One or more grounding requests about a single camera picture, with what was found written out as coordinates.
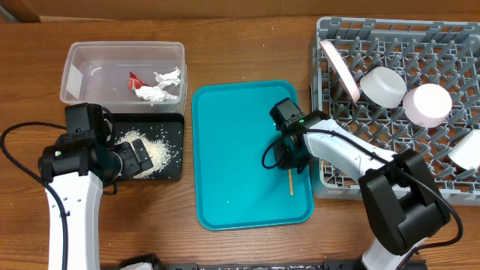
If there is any white rice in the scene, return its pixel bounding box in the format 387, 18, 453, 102
116, 127, 182, 180

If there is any white napkin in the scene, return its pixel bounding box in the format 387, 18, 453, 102
131, 67, 181, 102

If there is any red snack wrapper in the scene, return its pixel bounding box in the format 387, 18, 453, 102
128, 72, 148, 91

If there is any large white plate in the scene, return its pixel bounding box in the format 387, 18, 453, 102
319, 40, 361, 104

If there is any grey bowl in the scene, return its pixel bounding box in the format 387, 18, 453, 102
360, 67, 407, 108

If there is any medium white bowl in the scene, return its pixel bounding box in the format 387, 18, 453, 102
403, 83, 453, 128

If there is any small white cup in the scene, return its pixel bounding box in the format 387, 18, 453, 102
448, 130, 480, 170

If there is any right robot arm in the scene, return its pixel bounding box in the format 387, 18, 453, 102
267, 97, 452, 269

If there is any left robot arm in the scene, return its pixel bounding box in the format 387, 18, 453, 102
38, 103, 153, 269

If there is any grey dishwasher rack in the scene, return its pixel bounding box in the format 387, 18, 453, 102
309, 16, 479, 206

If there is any black plastic tray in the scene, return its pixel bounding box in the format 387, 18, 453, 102
112, 113, 185, 164

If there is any teal serving tray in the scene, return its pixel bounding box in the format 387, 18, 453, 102
192, 80, 314, 230

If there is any clear plastic bin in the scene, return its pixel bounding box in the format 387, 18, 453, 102
60, 41, 188, 114

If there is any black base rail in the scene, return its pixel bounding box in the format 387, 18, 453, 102
100, 253, 428, 270

